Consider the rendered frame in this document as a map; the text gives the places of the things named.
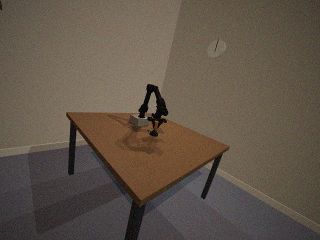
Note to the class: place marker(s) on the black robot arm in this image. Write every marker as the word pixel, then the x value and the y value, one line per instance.
pixel 161 105

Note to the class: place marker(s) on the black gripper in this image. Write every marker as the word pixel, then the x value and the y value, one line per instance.
pixel 157 118

